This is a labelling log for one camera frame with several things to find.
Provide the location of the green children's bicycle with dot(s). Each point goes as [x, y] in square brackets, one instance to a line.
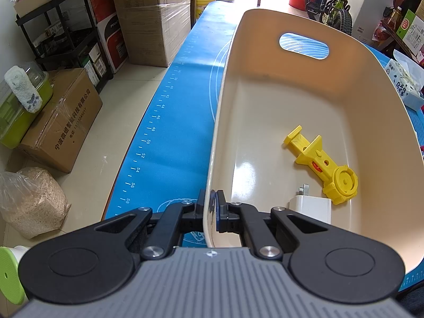
[334, 5]

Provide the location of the black shelf rack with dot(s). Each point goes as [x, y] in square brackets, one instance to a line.
[71, 56]

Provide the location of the green lidded container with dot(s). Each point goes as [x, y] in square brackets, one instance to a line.
[13, 122]

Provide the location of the orange liquid bottle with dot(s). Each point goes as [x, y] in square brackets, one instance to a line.
[394, 18]

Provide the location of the clear bag of grain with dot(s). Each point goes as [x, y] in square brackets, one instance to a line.
[33, 205]

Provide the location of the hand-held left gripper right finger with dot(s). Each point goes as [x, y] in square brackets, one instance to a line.
[217, 212]

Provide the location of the dark cloth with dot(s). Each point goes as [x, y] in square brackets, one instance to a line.
[414, 303]

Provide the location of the cream plastic bin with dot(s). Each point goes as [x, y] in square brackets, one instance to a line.
[281, 106]

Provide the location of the taped cardboard box black print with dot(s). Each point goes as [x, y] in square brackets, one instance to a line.
[66, 122]

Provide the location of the blue and white tissue pack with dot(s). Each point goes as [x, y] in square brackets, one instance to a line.
[402, 79]

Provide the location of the grey fluffy roller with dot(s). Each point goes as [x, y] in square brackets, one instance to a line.
[25, 89]

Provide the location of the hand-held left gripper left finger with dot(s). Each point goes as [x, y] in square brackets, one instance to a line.
[198, 210]

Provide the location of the blue silicone mat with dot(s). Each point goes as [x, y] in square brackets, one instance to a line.
[185, 122]

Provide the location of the green plastic stool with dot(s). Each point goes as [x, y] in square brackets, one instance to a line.
[10, 275]

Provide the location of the white charger plug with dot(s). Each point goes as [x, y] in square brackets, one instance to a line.
[311, 207]

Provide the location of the green and white carton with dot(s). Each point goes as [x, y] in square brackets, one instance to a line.
[410, 29]

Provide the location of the white chest freezer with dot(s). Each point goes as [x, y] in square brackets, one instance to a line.
[374, 6]

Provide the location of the red and white appliance box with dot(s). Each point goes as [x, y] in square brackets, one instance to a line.
[112, 44]

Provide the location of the large yellow jug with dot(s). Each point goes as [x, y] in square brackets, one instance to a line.
[204, 6]

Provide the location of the yellow plastic clamp part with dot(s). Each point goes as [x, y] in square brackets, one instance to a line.
[326, 165]

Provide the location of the large plastic-wrapped cardboard box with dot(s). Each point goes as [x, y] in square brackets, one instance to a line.
[149, 36]

